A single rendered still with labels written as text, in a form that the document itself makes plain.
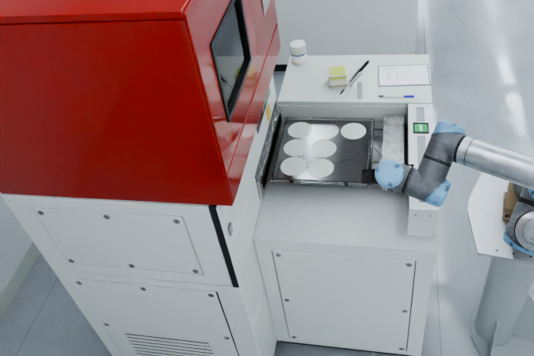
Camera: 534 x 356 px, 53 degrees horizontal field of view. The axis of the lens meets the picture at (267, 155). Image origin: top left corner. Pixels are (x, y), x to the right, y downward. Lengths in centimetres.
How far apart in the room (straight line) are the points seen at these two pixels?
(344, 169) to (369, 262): 35
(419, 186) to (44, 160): 102
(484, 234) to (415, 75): 75
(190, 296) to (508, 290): 120
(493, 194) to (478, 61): 224
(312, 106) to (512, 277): 100
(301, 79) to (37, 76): 127
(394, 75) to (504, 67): 193
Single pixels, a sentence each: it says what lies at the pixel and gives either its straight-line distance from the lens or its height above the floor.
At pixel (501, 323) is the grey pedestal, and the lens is 249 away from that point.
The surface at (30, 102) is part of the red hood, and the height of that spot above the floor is 158.
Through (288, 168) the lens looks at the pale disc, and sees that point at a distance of 201.
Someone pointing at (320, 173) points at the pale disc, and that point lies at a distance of 198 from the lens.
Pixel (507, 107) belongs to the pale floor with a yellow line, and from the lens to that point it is 380.
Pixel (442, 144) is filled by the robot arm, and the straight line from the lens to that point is 144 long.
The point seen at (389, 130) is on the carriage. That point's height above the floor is 88.
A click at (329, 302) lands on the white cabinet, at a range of 217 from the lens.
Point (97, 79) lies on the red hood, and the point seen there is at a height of 165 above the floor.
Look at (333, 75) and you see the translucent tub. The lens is 223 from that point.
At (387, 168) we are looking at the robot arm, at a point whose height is 130.
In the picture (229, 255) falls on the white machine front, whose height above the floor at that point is 100.
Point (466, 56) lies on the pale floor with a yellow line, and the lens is 425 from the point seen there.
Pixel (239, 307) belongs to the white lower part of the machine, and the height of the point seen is 69.
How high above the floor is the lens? 230
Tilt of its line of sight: 43 degrees down
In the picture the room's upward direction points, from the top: 10 degrees counter-clockwise
